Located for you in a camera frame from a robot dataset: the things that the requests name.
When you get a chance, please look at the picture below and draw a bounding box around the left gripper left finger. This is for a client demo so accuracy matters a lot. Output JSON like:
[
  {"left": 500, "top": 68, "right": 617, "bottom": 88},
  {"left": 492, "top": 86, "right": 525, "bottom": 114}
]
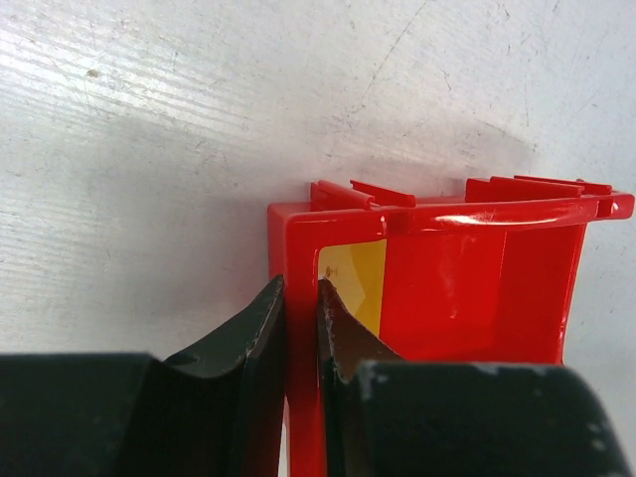
[{"left": 1, "top": 277, "right": 285, "bottom": 476}]

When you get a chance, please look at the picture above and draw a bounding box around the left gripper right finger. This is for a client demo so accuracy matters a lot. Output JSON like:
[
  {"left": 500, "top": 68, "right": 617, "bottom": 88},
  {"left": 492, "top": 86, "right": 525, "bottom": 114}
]
[{"left": 316, "top": 279, "right": 632, "bottom": 476}]

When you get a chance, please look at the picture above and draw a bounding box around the red plastic bin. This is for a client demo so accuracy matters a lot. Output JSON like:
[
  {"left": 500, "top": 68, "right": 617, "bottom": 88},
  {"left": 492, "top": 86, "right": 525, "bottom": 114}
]
[{"left": 267, "top": 176, "right": 635, "bottom": 476}]

